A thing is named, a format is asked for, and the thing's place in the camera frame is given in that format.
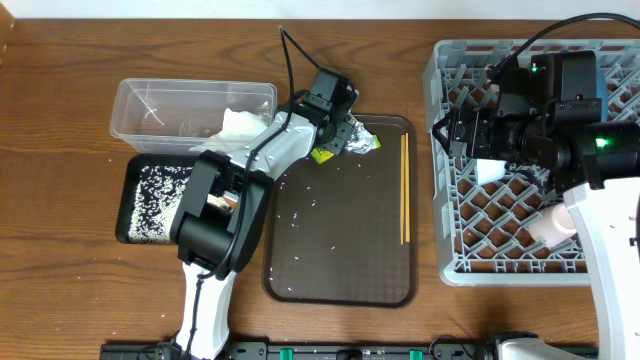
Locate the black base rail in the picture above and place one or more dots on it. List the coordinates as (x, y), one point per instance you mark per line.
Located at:
(443, 347)

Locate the wooden chopstick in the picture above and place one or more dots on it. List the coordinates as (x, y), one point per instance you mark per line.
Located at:
(402, 189)
(407, 188)

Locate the black tray bin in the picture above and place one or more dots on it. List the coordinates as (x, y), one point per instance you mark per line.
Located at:
(131, 178)

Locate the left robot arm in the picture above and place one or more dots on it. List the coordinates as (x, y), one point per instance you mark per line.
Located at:
(222, 211)

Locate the brown serving tray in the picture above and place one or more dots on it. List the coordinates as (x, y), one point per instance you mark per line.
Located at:
(334, 232)

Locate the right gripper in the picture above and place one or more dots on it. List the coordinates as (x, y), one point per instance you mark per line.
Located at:
(477, 147)

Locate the pink cup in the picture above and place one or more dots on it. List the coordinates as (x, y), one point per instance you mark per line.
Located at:
(553, 226)

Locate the clear plastic bin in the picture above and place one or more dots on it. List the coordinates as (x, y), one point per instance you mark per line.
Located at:
(169, 116)

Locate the grey dishwasher rack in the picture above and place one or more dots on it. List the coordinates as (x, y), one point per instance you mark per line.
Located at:
(481, 229)

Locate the bowl of rice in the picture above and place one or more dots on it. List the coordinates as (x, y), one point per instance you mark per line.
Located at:
(488, 171)

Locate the blue plate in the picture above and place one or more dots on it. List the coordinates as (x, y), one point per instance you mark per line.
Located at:
(602, 94)

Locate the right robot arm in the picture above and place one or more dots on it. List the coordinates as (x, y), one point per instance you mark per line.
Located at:
(552, 114)

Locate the yellow snack wrapper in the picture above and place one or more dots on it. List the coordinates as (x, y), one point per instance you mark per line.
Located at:
(360, 141)

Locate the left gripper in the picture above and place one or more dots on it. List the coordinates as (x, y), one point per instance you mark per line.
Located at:
(340, 139)

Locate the brown food scrap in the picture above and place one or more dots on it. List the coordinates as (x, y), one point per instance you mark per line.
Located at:
(226, 202)

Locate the white rice pile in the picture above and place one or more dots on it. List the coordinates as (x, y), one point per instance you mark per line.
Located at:
(158, 194)

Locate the white napkin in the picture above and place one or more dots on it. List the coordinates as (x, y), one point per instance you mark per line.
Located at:
(239, 129)

